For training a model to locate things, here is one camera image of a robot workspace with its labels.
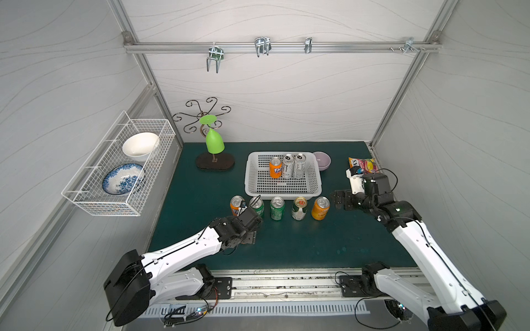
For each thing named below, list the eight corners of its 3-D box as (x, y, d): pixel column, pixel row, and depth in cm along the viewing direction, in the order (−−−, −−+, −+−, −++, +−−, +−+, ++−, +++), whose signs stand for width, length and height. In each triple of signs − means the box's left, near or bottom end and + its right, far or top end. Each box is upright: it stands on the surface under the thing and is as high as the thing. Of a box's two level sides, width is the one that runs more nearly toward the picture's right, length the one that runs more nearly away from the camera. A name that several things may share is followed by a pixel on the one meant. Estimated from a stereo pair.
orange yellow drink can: (311, 220, 93) (316, 208, 84) (310, 209, 97) (314, 196, 88) (325, 220, 93) (331, 208, 84) (323, 209, 97) (328, 196, 88)
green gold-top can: (292, 220, 92) (294, 209, 84) (291, 208, 96) (293, 196, 88) (304, 220, 92) (308, 209, 84) (303, 208, 96) (306, 196, 88)
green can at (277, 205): (270, 220, 92) (270, 209, 84) (270, 208, 96) (270, 196, 88) (283, 220, 92) (285, 209, 84) (283, 208, 96) (284, 196, 88)
